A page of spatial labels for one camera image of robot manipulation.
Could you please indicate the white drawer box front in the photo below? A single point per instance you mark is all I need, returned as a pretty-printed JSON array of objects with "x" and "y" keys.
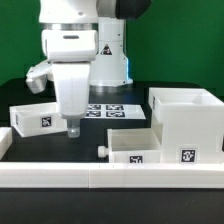
[{"x": 131, "y": 146}]

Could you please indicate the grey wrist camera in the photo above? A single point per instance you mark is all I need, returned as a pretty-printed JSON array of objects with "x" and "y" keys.
[{"x": 38, "y": 76}]

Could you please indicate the white drawer cabinet frame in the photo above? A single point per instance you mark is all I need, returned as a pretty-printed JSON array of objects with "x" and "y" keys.
[{"x": 189, "y": 124}]

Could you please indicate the white drawer box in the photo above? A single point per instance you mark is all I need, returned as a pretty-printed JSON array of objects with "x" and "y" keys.
[
  {"x": 36, "y": 119},
  {"x": 131, "y": 146}
]

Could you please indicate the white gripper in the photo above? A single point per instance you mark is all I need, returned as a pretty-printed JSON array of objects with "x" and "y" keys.
[{"x": 71, "y": 83}]

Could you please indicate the white marker sheet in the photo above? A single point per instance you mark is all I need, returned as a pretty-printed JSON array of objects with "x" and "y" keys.
[{"x": 114, "y": 111}]

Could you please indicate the white obstacle fence wall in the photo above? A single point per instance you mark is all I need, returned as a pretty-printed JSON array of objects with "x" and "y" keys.
[{"x": 105, "y": 175}]

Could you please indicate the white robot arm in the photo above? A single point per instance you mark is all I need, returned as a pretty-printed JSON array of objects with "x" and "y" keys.
[{"x": 84, "y": 42}]

